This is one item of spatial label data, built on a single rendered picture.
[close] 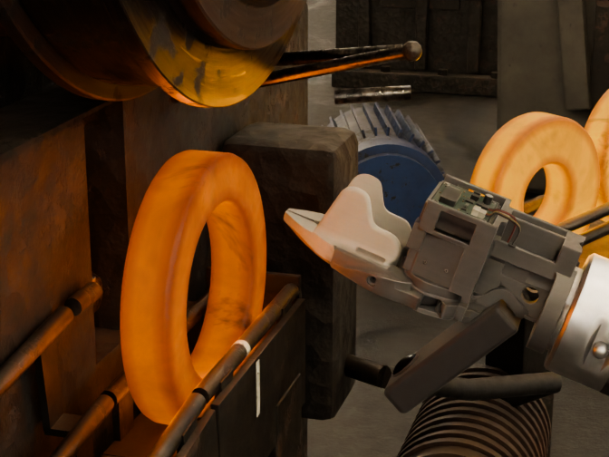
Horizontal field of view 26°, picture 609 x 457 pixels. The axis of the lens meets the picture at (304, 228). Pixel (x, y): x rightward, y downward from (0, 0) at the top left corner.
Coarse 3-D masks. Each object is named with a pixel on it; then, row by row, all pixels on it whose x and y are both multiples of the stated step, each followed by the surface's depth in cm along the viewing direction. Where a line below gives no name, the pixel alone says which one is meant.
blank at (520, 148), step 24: (528, 120) 121; (552, 120) 121; (504, 144) 119; (528, 144) 119; (552, 144) 122; (576, 144) 124; (480, 168) 120; (504, 168) 118; (528, 168) 120; (552, 168) 125; (576, 168) 125; (504, 192) 119; (552, 192) 127; (576, 192) 126; (552, 216) 126
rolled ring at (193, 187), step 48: (192, 192) 81; (240, 192) 88; (144, 240) 79; (192, 240) 81; (240, 240) 92; (144, 288) 79; (240, 288) 93; (144, 336) 79; (144, 384) 81; (192, 384) 83
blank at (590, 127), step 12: (600, 108) 128; (588, 120) 129; (600, 120) 128; (588, 132) 128; (600, 132) 127; (600, 144) 127; (600, 156) 127; (600, 168) 127; (600, 180) 128; (600, 192) 128; (600, 204) 130
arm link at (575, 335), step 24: (600, 264) 92; (576, 288) 92; (600, 288) 90; (576, 312) 90; (600, 312) 90; (552, 336) 92; (576, 336) 90; (600, 336) 90; (552, 360) 92; (576, 360) 91; (600, 360) 91; (600, 384) 92
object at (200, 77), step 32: (32, 0) 66; (64, 0) 66; (96, 0) 65; (128, 0) 64; (160, 0) 68; (64, 32) 69; (96, 32) 68; (128, 32) 65; (160, 32) 68; (288, 32) 90; (96, 64) 72; (128, 64) 71; (160, 64) 69; (192, 64) 73; (224, 64) 78; (256, 64) 84; (192, 96) 74; (224, 96) 79
